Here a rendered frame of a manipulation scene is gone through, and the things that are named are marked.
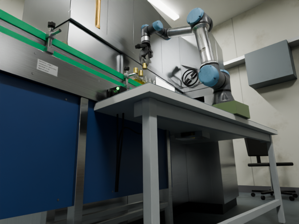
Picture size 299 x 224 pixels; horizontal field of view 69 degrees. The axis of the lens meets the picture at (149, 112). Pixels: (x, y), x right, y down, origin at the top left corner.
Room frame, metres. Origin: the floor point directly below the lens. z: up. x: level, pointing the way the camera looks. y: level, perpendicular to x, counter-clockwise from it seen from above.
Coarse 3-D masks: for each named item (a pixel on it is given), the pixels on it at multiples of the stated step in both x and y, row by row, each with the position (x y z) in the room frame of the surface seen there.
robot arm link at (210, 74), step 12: (192, 12) 1.19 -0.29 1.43; (204, 12) 1.18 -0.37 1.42; (192, 24) 1.21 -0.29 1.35; (204, 24) 1.18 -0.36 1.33; (204, 36) 1.19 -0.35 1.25; (204, 48) 1.19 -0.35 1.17; (204, 60) 1.20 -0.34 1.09; (204, 72) 1.18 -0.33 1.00; (216, 72) 1.15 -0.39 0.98; (204, 84) 1.22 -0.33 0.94; (216, 84) 1.21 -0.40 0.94
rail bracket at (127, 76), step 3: (126, 69) 1.10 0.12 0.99; (126, 72) 1.10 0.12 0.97; (126, 75) 1.09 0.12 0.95; (129, 75) 1.09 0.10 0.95; (132, 75) 1.08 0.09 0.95; (126, 78) 1.10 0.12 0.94; (129, 78) 1.11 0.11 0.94; (126, 81) 1.10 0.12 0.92; (126, 84) 1.09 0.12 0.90; (126, 87) 1.09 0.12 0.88; (129, 87) 1.11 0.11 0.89
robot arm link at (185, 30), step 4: (212, 20) 1.28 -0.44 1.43; (212, 24) 1.27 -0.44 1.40; (164, 28) 1.52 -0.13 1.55; (168, 28) 1.52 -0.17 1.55; (172, 28) 1.49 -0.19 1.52; (176, 28) 1.46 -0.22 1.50; (180, 28) 1.44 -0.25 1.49; (184, 28) 1.41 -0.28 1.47; (188, 28) 1.39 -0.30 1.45; (164, 32) 1.52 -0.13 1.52; (168, 32) 1.51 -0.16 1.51; (172, 32) 1.49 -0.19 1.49; (176, 32) 1.47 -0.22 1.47; (180, 32) 1.45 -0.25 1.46; (184, 32) 1.43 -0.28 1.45; (188, 32) 1.41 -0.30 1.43; (160, 36) 1.57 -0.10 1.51; (164, 36) 1.56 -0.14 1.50; (168, 36) 1.54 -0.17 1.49; (172, 36) 1.52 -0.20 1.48; (176, 36) 1.51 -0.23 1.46; (180, 36) 1.49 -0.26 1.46
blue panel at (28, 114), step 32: (0, 96) 0.62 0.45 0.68; (32, 96) 0.70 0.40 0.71; (64, 96) 0.80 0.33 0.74; (0, 128) 0.63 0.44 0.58; (32, 128) 0.71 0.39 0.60; (64, 128) 0.81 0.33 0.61; (96, 128) 0.95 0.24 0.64; (0, 160) 0.64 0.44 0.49; (32, 160) 0.72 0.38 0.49; (64, 160) 0.82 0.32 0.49; (96, 160) 0.96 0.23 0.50; (128, 160) 1.14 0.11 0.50; (160, 160) 1.42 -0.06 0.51; (0, 192) 0.65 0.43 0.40; (32, 192) 0.73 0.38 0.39; (64, 192) 0.83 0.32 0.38; (96, 192) 0.96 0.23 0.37; (128, 192) 1.14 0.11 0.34
